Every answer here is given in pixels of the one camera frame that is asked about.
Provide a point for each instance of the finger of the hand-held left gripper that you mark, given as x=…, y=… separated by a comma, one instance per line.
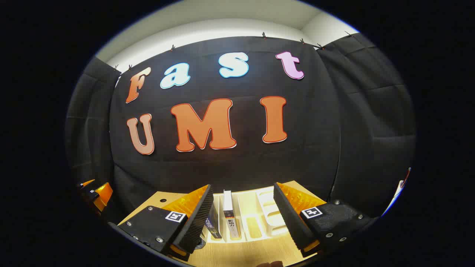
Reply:
x=102, y=194
x=85, y=184

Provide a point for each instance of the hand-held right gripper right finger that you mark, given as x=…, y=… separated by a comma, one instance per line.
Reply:
x=287, y=218

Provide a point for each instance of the white portrait cover book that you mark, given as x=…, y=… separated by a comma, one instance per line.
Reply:
x=229, y=211

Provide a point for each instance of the white power strip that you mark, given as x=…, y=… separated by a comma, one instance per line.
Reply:
x=399, y=189

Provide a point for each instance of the black backdrop cloth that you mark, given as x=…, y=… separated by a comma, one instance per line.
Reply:
x=237, y=163

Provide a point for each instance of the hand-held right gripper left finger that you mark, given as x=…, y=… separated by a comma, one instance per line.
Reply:
x=195, y=226

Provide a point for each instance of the white bookshelf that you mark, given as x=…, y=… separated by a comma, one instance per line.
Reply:
x=259, y=218

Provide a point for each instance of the blue book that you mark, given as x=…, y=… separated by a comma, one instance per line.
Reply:
x=213, y=226

